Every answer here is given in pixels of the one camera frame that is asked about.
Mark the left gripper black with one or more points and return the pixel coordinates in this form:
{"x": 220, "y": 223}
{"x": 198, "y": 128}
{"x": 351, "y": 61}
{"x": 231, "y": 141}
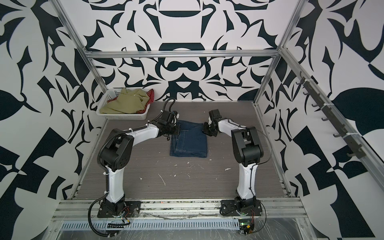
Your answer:
{"x": 178, "y": 131}

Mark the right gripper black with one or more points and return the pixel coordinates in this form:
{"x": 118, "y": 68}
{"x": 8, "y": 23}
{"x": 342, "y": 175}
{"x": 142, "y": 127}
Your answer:
{"x": 206, "y": 130}

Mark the blue denim skirt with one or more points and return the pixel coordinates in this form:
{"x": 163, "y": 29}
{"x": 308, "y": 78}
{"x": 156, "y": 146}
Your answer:
{"x": 191, "y": 141}

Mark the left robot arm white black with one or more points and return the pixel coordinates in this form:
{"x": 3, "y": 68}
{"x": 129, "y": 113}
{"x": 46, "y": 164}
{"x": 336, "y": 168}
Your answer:
{"x": 115, "y": 153}

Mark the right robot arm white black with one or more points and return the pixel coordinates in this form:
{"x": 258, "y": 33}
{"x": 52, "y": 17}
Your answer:
{"x": 247, "y": 149}

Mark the red polka dot skirt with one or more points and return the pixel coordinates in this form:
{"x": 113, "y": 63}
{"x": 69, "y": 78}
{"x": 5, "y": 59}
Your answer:
{"x": 151, "y": 96}

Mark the olive green skirt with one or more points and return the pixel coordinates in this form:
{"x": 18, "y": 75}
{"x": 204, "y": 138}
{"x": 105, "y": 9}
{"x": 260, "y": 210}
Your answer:
{"x": 127, "y": 101}

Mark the white plastic basket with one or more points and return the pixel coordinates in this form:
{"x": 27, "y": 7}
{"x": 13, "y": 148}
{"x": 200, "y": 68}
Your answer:
{"x": 112, "y": 94}

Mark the small circuit board right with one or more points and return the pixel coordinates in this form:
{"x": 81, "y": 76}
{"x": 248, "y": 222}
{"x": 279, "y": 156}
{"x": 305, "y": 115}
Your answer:
{"x": 246, "y": 226}

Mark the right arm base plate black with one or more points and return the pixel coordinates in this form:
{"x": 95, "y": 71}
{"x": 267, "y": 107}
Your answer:
{"x": 238, "y": 207}

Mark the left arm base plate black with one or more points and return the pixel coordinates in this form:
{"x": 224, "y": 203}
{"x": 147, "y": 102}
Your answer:
{"x": 127, "y": 209}

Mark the white slotted cable duct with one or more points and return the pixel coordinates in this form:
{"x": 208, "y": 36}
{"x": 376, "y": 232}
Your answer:
{"x": 187, "y": 224}

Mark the aluminium frame crossbar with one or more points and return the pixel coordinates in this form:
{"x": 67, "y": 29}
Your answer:
{"x": 181, "y": 54}

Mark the aluminium front rail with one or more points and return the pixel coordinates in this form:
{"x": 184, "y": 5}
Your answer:
{"x": 182, "y": 209}

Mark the grey wall hook rail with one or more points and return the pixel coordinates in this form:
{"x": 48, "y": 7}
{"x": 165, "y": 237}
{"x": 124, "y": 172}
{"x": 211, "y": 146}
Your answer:
{"x": 333, "y": 115}

